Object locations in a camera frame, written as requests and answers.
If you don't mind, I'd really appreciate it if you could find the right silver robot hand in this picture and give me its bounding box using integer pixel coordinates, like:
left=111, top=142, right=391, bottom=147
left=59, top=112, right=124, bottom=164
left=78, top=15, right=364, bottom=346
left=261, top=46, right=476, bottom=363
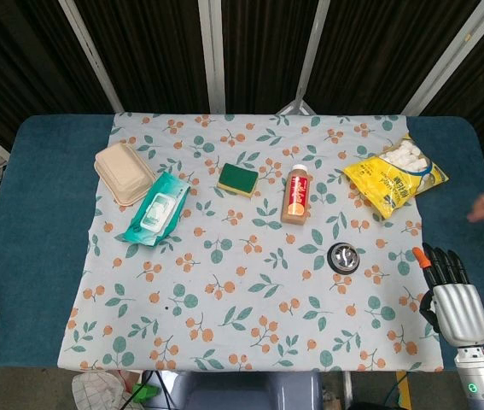
left=411, top=242, right=484, bottom=348

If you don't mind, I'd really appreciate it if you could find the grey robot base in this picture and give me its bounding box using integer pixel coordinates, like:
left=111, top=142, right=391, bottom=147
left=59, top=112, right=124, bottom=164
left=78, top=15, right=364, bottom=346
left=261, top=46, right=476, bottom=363
left=172, top=370, right=324, bottom=410

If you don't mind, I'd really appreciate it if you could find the yellow snack bag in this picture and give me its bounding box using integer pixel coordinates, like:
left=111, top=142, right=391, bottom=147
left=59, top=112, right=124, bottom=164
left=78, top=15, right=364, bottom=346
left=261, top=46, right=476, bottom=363
left=343, top=132, right=450, bottom=220

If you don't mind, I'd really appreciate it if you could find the small black round tin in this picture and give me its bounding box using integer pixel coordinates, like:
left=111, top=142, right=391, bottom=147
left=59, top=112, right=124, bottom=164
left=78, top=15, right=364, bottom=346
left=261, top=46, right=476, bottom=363
left=326, top=242, right=361, bottom=272

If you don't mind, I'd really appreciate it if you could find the orange juice bottle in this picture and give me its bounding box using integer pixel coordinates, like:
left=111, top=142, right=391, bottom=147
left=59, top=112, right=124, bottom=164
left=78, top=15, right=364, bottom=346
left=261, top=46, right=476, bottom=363
left=280, top=164, right=314, bottom=226

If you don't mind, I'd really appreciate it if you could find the floral tablecloth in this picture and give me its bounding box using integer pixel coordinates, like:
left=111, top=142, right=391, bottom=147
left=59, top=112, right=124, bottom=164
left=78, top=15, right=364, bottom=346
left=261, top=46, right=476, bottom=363
left=56, top=112, right=445, bottom=373

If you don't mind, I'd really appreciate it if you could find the green yellow sponge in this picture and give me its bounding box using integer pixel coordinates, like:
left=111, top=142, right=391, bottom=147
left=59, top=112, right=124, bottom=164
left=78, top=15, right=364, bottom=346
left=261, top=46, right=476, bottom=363
left=217, top=162, right=259, bottom=199

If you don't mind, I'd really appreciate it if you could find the teal wet wipes pack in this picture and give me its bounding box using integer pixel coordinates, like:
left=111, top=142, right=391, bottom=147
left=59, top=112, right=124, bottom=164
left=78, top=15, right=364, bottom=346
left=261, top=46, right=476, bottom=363
left=122, top=171, right=192, bottom=248

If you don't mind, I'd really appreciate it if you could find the green plastic clip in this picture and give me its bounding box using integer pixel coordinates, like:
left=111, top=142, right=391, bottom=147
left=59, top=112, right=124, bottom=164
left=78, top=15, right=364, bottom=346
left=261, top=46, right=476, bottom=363
left=132, top=383, right=160, bottom=402

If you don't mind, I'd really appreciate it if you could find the beige clamshell food box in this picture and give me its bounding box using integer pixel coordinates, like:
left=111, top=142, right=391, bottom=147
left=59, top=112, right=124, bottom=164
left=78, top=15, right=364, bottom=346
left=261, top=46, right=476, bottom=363
left=94, top=142, right=157, bottom=208

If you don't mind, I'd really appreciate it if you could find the white checkered cloth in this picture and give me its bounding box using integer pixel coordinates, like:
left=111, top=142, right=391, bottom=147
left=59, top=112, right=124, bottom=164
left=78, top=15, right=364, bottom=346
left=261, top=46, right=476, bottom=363
left=72, top=370, right=145, bottom=410

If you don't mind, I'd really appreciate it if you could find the blue table cover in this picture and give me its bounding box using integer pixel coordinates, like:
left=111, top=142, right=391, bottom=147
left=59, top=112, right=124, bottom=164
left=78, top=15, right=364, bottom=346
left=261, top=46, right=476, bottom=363
left=0, top=114, right=484, bottom=369

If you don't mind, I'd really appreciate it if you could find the white partition frame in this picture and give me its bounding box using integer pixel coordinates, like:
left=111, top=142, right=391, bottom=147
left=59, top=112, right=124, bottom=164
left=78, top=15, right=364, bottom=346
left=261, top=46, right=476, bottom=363
left=57, top=0, right=484, bottom=116

